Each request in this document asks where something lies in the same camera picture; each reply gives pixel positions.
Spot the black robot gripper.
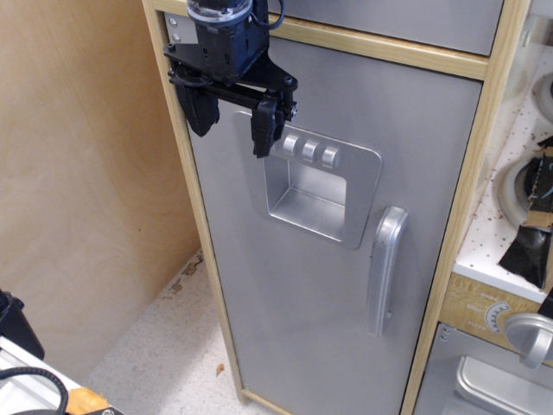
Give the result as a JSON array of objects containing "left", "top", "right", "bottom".
[{"left": 163, "top": 17, "right": 297, "bottom": 158}]

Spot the silver fridge door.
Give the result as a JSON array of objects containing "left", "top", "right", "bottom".
[{"left": 191, "top": 38, "right": 481, "bottom": 414}]

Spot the silver fridge door handle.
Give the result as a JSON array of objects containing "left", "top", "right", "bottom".
[{"left": 367, "top": 206, "right": 408, "bottom": 337}]

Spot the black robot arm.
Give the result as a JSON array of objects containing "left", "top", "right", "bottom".
[{"left": 163, "top": 0, "right": 298, "bottom": 158}]

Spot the silver dispenser panel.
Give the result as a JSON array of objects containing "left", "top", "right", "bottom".
[{"left": 240, "top": 124, "right": 384, "bottom": 250}]

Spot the silver freezer door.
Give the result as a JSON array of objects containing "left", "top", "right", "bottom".
[{"left": 284, "top": 0, "right": 503, "bottom": 55}]

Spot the white speckled stove top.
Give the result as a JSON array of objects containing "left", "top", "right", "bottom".
[{"left": 453, "top": 12, "right": 553, "bottom": 303}]

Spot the orange tape piece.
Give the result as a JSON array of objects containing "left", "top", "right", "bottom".
[{"left": 66, "top": 387, "right": 110, "bottom": 415}]

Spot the silver oven door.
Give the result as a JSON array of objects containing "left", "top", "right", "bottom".
[{"left": 414, "top": 323, "right": 552, "bottom": 415}]

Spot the silver oven knob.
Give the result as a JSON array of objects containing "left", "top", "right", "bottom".
[{"left": 504, "top": 313, "right": 552, "bottom": 369}]

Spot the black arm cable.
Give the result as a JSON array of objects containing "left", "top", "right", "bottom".
[{"left": 248, "top": 0, "right": 287, "bottom": 32}]

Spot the wooden toy kitchen frame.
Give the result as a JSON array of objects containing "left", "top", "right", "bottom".
[{"left": 163, "top": 1, "right": 531, "bottom": 414}]

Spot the black braided cable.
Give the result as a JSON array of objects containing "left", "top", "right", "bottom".
[{"left": 0, "top": 367, "right": 70, "bottom": 415}]

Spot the aluminium rail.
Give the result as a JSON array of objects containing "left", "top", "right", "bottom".
[{"left": 1, "top": 336, "right": 80, "bottom": 414}]

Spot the silver oven door handle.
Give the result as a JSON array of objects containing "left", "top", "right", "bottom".
[{"left": 455, "top": 356, "right": 552, "bottom": 414}]

